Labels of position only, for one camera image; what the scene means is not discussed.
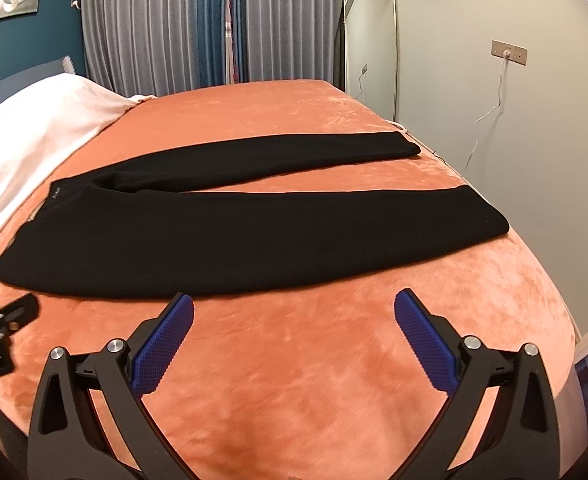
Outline grey blue curtains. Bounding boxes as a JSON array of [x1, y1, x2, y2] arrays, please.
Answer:
[[80, 0, 346, 96]]

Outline white charging cable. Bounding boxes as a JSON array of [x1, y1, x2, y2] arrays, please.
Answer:
[[462, 50, 511, 172]]

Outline black pants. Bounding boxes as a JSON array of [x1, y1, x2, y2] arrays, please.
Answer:
[[0, 132, 509, 299]]

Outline wall power outlet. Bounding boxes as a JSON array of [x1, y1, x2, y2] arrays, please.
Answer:
[[490, 40, 528, 66]]

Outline white pillow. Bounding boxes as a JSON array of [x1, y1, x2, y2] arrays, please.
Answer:
[[0, 73, 155, 232]]

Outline standing mirror gold frame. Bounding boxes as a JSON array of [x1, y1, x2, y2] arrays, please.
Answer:
[[343, 0, 398, 120]]

